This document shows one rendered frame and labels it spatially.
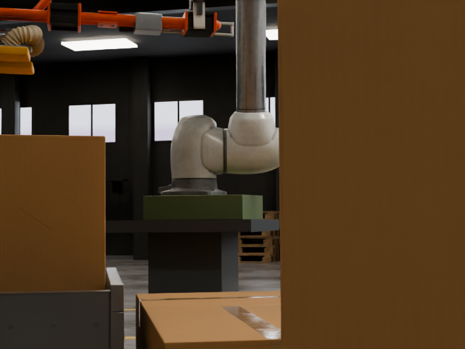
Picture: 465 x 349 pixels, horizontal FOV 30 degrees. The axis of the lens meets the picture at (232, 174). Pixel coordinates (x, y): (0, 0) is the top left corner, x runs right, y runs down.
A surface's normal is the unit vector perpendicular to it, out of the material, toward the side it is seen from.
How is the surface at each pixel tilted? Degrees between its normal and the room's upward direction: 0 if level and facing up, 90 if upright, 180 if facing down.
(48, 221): 90
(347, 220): 90
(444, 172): 90
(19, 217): 90
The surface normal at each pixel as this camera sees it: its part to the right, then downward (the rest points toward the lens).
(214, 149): 0.06, 0.00
